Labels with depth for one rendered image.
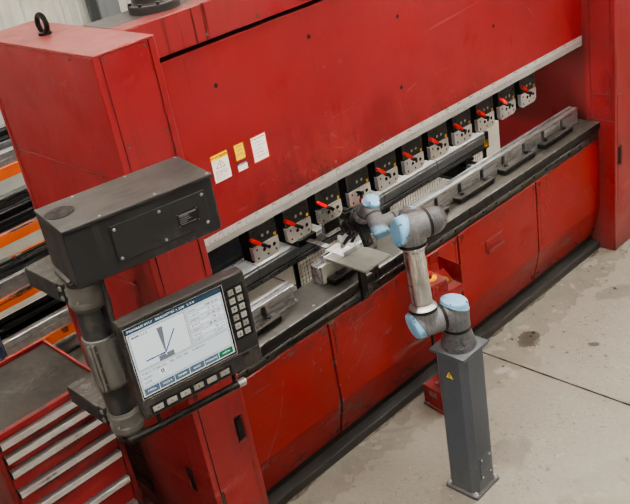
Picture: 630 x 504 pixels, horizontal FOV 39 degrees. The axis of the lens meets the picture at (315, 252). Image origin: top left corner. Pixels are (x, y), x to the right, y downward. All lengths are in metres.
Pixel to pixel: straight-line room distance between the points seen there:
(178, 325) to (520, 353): 2.66
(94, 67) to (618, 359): 3.22
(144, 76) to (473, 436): 2.08
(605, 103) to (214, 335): 3.38
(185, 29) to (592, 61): 2.91
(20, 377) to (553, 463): 2.42
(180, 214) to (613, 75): 3.41
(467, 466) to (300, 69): 1.89
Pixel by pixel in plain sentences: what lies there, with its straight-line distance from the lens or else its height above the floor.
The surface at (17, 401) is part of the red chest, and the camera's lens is 3.78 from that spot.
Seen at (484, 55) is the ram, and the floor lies 1.57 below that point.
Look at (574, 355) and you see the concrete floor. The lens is 5.07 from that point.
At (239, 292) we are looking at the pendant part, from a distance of 2.93.
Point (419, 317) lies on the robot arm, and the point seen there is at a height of 1.00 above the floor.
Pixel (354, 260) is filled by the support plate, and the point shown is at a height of 1.00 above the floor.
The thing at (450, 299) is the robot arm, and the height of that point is 1.00.
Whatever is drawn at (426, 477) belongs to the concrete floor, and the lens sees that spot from 4.36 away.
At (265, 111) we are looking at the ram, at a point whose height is 1.80.
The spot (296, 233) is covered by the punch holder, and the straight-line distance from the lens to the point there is 3.95.
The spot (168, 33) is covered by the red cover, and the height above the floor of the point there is 2.24.
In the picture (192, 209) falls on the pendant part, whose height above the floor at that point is 1.86.
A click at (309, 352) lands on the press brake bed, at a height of 0.69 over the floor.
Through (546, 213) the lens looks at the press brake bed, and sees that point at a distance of 5.40.
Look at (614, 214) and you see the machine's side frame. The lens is 5.93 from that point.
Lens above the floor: 2.95
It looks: 27 degrees down
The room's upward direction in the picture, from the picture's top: 10 degrees counter-clockwise
